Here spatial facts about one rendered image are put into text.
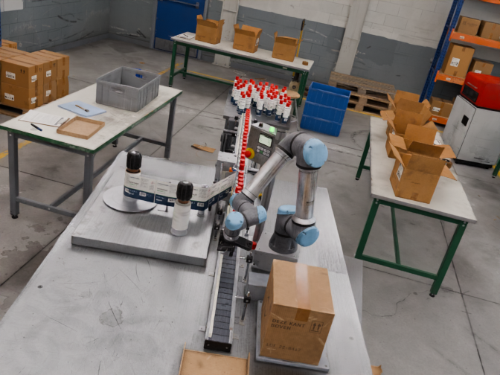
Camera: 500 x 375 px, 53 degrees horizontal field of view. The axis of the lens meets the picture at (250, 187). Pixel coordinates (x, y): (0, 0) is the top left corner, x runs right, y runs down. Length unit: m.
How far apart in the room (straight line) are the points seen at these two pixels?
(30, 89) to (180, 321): 4.45
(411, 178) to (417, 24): 6.32
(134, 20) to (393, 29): 5.13
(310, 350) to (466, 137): 5.97
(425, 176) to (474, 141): 3.87
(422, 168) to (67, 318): 2.72
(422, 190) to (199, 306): 2.25
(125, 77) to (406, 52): 6.24
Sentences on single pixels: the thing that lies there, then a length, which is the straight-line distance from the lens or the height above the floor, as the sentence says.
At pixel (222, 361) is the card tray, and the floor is 0.83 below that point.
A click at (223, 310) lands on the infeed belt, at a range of 2.21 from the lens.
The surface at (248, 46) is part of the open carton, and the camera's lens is 8.04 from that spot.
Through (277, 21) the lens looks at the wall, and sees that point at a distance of 10.09.
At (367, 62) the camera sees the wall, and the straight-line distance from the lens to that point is 10.06.
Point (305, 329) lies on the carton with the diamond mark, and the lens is 2.00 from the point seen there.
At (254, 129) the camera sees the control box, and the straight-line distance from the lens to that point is 2.57.
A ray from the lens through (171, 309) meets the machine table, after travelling 2.25.
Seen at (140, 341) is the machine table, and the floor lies 0.83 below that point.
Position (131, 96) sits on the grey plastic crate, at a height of 0.94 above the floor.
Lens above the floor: 2.30
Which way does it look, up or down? 26 degrees down
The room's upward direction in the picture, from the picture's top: 12 degrees clockwise
